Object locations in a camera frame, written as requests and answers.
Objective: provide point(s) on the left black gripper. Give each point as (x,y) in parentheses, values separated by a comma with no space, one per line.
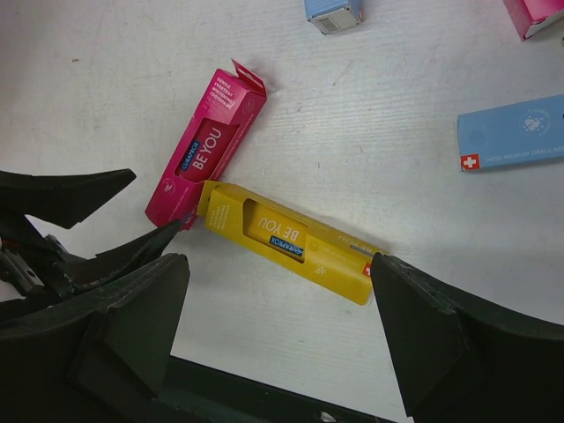
(36,270)

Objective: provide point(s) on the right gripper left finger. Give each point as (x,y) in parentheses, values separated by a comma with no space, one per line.
(99,357)

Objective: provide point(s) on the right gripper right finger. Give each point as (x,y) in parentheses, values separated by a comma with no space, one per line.
(460,358)

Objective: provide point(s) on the pink toothpaste box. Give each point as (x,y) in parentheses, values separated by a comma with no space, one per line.
(230,104)
(531,16)

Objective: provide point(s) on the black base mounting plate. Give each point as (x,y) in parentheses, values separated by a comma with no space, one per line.
(196,393)

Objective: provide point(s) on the yellow toothpaste box front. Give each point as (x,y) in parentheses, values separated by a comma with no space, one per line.
(334,260)

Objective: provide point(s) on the blue toothpaste box near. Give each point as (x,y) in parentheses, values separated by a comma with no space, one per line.
(511,135)

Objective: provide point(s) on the blue toothpaste box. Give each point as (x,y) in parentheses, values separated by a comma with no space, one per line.
(511,135)
(332,16)

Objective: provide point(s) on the blue toothpaste box middle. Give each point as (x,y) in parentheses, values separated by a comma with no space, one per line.
(332,16)

